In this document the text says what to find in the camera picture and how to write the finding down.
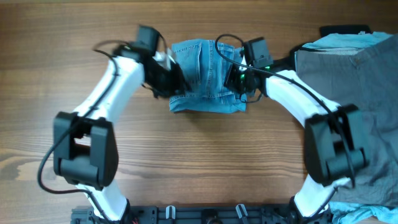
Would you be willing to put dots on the light blue shirt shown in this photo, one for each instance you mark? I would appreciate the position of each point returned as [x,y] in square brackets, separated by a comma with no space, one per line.
[349,212]

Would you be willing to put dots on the light blue denim jeans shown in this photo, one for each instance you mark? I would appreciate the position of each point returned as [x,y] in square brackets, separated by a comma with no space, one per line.
[206,71]

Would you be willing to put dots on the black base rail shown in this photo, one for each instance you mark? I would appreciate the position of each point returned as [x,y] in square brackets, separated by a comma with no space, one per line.
[273,213]

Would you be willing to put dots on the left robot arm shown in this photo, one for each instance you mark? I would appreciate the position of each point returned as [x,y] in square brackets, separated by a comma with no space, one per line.
[85,152]

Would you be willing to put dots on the black garment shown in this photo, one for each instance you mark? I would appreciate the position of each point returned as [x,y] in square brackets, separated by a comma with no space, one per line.
[342,30]

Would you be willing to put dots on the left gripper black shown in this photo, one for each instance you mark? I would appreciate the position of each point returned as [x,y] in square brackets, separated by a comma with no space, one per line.
[176,82]

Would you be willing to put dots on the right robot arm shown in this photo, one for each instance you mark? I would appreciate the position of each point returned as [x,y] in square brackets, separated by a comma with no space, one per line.
[334,144]

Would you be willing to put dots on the grey trousers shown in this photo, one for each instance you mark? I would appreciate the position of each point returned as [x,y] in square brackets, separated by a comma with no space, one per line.
[367,79]

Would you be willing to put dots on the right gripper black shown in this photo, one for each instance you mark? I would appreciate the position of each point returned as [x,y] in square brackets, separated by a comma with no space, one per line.
[230,81]

